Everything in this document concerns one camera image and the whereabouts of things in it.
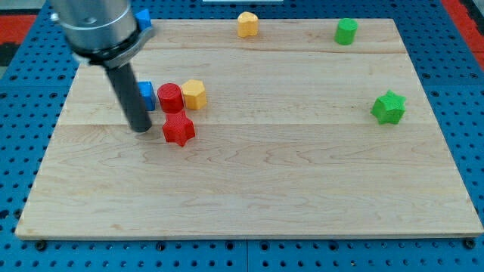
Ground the red star block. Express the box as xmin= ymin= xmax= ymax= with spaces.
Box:
xmin=162 ymin=110 xmax=196 ymax=147

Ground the red cylinder block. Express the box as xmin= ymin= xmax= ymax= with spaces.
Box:
xmin=157 ymin=83 xmax=184 ymax=113

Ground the yellow hexagon block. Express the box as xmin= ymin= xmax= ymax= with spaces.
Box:
xmin=181 ymin=79 xmax=207 ymax=110

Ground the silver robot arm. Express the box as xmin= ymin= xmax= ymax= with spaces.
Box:
xmin=50 ymin=0 xmax=155 ymax=132

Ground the green cylinder block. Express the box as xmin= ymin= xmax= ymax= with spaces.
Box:
xmin=334 ymin=18 xmax=358 ymax=45

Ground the blue cube block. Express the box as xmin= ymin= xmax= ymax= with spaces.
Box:
xmin=138 ymin=81 xmax=156 ymax=111

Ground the yellow heart block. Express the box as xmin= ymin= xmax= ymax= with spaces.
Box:
xmin=237 ymin=11 xmax=259 ymax=38

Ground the blue block behind arm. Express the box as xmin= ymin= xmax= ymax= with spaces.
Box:
xmin=135 ymin=9 xmax=152 ymax=31

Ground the wooden board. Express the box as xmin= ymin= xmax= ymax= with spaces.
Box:
xmin=16 ymin=19 xmax=483 ymax=240

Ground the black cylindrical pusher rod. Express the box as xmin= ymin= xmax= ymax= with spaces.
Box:
xmin=105 ymin=63 xmax=152 ymax=133

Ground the green star block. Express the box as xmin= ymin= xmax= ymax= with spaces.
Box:
xmin=371 ymin=90 xmax=406 ymax=125

